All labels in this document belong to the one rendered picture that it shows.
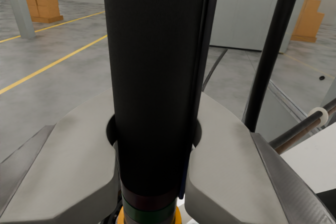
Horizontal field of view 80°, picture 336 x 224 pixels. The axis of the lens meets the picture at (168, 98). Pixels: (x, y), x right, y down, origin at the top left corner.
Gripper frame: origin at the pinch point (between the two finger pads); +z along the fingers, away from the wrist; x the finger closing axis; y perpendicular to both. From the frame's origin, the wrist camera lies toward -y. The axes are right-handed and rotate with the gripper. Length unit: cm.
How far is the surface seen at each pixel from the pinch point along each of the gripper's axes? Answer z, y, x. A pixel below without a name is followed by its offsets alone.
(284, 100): 85, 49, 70
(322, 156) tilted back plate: 18.2, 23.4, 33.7
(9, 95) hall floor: 238, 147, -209
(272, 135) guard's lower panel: 84, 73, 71
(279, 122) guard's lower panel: 82, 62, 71
